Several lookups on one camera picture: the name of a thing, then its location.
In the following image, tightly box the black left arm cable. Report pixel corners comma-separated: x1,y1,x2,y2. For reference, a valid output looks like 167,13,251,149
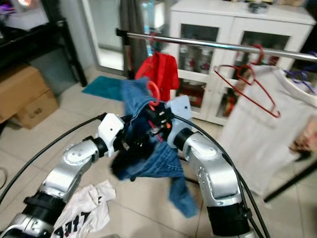
0,113,109,205

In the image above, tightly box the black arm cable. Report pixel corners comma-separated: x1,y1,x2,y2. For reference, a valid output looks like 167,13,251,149
173,115,266,238
0,113,109,205

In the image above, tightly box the black shelf unit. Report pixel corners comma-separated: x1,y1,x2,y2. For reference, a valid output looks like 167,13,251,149
0,19,88,88

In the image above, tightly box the red wire clothes hanger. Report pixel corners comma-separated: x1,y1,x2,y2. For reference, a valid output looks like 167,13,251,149
147,33,158,54
214,44,282,119
145,80,162,111

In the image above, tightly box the red t-shirt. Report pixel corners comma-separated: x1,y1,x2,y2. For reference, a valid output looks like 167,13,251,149
135,51,180,102

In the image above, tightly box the white hanging t-shirt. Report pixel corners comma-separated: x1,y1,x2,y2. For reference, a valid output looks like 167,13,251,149
218,67,317,196

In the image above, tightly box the small brown cardboard box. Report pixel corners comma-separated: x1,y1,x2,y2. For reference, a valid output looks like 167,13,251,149
15,89,60,130

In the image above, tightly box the white printed garment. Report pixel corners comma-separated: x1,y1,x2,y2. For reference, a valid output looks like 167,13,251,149
52,179,117,238

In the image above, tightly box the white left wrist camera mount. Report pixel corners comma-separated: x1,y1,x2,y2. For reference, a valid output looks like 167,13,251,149
97,113,126,158

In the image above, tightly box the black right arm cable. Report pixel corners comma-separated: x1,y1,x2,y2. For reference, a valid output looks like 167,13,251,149
173,115,266,238

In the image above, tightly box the large brown cardboard box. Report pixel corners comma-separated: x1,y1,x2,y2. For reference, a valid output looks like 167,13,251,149
0,64,46,124

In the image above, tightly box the white glass door cabinet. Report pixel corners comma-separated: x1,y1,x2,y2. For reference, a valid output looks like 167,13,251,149
168,0,317,127

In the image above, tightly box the purple clothes hanger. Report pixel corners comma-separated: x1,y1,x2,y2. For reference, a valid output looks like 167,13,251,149
284,68,317,96

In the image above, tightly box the blue denim garment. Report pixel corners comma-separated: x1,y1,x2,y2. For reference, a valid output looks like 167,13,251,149
111,77,200,219

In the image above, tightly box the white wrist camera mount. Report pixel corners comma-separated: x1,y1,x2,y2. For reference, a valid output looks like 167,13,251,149
166,94,192,149
97,113,126,158

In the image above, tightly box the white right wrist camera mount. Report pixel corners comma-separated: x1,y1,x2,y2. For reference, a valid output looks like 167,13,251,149
166,94,192,149

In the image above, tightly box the grey curtain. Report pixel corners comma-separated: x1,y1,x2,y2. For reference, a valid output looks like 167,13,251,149
119,0,149,72

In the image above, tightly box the silver metal clothes rail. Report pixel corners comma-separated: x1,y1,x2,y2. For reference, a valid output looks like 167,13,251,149
116,29,317,63

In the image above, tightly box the teal floor mat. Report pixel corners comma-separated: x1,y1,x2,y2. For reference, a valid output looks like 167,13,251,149
82,75,125,102

